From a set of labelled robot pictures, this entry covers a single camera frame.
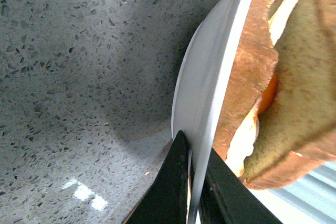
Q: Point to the bread slice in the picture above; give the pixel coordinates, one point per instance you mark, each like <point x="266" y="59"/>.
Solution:
<point x="253" y="67"/>
<point x="297" y="132"/>

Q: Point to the grey curtain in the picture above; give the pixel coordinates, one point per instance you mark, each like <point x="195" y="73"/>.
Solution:
<point x="313" y="194"/>

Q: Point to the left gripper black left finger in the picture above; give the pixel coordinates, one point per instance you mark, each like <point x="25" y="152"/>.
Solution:
<point x="166" y="199"/>

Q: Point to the fried egg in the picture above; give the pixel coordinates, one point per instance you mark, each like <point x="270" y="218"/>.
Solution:
<point x="242" y="144"/>

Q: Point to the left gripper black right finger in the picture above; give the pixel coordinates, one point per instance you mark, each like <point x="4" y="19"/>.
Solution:
<point x="225" y="199"/>

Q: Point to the white round plate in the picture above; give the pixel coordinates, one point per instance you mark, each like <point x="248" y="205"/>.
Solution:
<point x="201" y="87"/>

